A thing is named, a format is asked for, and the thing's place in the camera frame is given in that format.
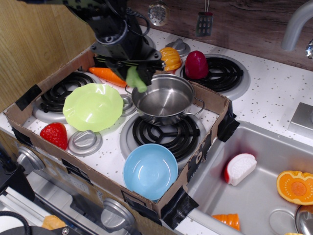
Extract orange toy carrot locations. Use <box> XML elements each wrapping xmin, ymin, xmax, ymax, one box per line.
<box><xmin>89</xmin><ymin>67</ymin><xmax>127</xmax><ymax>87</ymax></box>

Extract red toy strawberry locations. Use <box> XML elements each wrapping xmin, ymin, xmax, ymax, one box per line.
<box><xmin>40</xmin><ymin>122</ymin><xmax>68</xmax><ymax>150</ymax></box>

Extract silver oven knob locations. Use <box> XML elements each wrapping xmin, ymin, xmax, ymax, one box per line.
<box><xmin>100</xmin><ymin>198</ymin><xmax>135</xmax><ymax>233</ymax></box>
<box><xmin>17</xmin><ymin>146</ymin><xmax>45</xmax><ymax>175</ymax></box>

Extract silver stove knob middle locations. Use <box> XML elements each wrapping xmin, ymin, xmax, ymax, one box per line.
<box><xmin>121</xmin><ymin>94</ymin><xmax>135</xmax><ymax>117</ymax></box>

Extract orange toy pepper piece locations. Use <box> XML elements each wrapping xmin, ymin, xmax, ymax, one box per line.
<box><xmin>212</xmin><ymin>213</ymin><xmax>241</xmax><ymax>231</ymax></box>

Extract dark red toy vegetable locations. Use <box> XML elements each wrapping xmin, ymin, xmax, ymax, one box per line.
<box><xmin>184</xmin><ymin>50</ymin><xmax>209</xmax><ymax>80</ymax></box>

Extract light blue plastic bowl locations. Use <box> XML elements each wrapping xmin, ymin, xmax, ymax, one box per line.
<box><xmin>123</xmin><ymin>143</ymin><xmax>178</xmax><ymax>201</ymax></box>

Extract orange toy food bottom left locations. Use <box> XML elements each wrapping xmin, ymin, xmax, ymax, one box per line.
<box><xmin>41</xmin><ymin>215</ymin><xmax>66</xmax><ymax>230</ymax></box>

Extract cardboard fence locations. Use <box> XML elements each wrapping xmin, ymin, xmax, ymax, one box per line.
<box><xmin>4</xmin><ymin>49</ymin><xmax>234</xmax><ymax>229</ymax></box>

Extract orange toy pumpkin half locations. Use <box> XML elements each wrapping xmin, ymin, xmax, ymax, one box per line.
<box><xmin>276</xmin><ymin>170</ymin><xmax>313</xmax><ymax>206</ymax></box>

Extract silver stove knob front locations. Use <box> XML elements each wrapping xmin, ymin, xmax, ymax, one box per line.
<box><xmin>68</xmin><ymin>130</ymin><xmax>103</xmax><ymax>157</ymax></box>

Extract black burner back right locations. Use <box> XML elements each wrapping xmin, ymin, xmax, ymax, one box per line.
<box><xmin>179</xmin><ymin>54</ymin><xmax>251</xmax><ymax>100</ymax></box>

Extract silver faucet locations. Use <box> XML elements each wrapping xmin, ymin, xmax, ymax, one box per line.
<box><xmin>281</xmin><ymin>0</ymin><xmax>313</xmax><ymax>51</ymax></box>

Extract silver stove knob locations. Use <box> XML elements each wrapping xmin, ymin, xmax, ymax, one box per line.
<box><xmin>121</xmin><ymin>94</ymin><xmax>135</xmax><ymax>117</ymax></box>
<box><xmin>166</xmin><ymin>38</ymin><xmax>191</xmax><ymax>57</ymax></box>
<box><xmin>68</xmin><ymin>130</ymin><xmax>103</xmax><ymax>157</ymax></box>

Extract hanging silver ladle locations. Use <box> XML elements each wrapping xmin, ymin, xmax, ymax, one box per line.
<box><xmin>147</xmin><ymin>0</ymin><xmax>170</xmax><ymax>26</ymax></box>

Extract silver oven knob right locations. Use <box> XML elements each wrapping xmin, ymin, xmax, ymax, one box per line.
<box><xmin>100</xmin><ymin>198</ymin><xmax>135</xmax><ymax>233</ymax></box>

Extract stainless steel pot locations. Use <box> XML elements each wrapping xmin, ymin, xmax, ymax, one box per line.
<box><xmin>125</xmin><ymin>74</ymin><xmax>205</xmax><ymax>126</ymax></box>

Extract yellow orange toy pepper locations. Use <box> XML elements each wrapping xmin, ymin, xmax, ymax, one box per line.
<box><xmin>160</xmin><ymin>47</ymin><xmax>182</xmax><ymax>71</ymax></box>

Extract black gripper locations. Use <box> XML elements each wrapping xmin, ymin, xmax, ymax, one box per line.
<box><xmin>89</xmin><ymin>19</ymin><xmax>165</xmax><ymax>86</ymax></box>

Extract light green plastic bowl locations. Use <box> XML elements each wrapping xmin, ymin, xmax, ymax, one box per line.
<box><xmin>63</xmin><ymin>83</ymin><xmax>124</xmax><ymax>132</ymax></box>

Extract silver stove knob back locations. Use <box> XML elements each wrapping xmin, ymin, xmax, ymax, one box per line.
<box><xmin>166</xmin><ymin>38</ymin><xmax>191</xmax><ymax>57</ymax></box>

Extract hanging silver spatula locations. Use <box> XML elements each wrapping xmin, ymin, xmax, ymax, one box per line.
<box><xmin>195</xmin><ymin>0</ymin><xmax>214</xmax><ymax>37</ymax></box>

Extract black burner back left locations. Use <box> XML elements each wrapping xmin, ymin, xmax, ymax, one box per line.
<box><xmin>144</xmin><ymin>35</ymin><xmax>156</xmax><ymax>49</ymax></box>

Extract silver oven knob left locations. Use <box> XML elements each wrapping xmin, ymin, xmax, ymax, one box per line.
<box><xmin>17</xmin><ymin>146</ymin><xmax>45</xmax><ymax>175</ymax></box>

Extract red white toy radish slice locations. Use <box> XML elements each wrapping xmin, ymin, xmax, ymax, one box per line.
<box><xmin>224</xmin><ymin>153</ymin><xmax>257</xmax><ymax>186</ymax></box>

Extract black burner front left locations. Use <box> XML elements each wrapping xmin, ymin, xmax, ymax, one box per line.
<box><xmin>33</xmin><ymin>71</ymin><xmax>102</xmax><ymax>124</ymax></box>

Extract black burner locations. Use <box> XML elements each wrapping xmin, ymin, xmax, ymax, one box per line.
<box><xmin>120</xmin><ymin>115</ymin><xmax>206</xmax><ymax>171</ymax></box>
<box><xmin>179</xmin><ymin>54</ymin><xmax>251</xmax><ymax>100</ymax></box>
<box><xmin>33</xmin><ymin>71</ymin><xmax>102</xmax><ymax>124</ymax></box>
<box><xmin>144</xmin><ymin>35</ymin><xmax>156</xmax><ymax>49</ymax></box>

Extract black burner front right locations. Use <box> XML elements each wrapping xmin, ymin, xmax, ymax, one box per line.
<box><xmin>120</xmin><ymin>115</ymin><xmax>206</xmax><ymax>171</ymax></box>

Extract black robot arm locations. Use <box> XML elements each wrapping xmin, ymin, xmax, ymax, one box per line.
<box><xmin>26</xmin><ymin>0</ymin><xmax>165</xmax><ymax>86</ymax></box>

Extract light green toy broccoli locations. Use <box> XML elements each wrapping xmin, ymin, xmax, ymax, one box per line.
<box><xmin>126</xmin><ymin>66</ymin><xmax>147</xmax><ymax>93</ymax></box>

